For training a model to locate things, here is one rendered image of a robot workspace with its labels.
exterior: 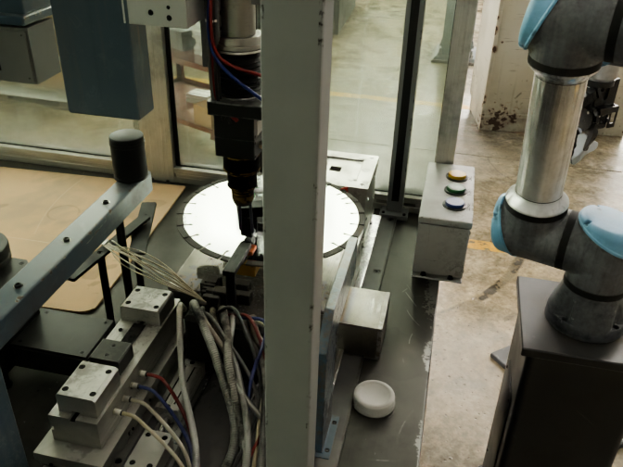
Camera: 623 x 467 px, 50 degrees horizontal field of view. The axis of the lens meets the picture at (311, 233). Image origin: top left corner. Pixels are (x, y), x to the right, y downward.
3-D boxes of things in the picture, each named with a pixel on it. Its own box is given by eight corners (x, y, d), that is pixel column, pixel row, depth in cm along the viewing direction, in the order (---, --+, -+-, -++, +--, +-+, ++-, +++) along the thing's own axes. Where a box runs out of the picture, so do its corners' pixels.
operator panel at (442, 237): (421, 215, 168) (428, 161, 160) (465, 220, 166) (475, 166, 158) (411, 276, 144) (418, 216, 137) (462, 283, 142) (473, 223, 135)
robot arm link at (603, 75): (604, 65, 144) (576, 55, 150) (599, 85, 146) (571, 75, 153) (629, 61, 147) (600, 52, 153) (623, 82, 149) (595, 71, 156)
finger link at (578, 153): (596, 166, 161) (606, 130, 156) (578, 170, 158) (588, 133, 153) (586, 160, 163) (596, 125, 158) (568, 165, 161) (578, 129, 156)
